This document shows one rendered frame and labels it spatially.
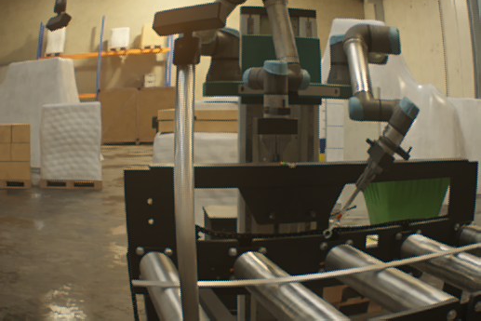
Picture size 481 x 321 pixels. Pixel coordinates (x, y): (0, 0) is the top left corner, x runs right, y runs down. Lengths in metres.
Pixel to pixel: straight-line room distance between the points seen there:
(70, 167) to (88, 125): 0.74
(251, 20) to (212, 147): 2.63
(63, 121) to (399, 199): 6.48
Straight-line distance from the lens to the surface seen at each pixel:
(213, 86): 2.67
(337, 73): 2.81
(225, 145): 5.41
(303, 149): 2.94
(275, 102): 2.14
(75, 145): 10.02
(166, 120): 5.55
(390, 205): 4.64
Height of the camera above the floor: 1.37
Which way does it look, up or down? 4 degrees down
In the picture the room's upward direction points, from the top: 1 degrees clockwise
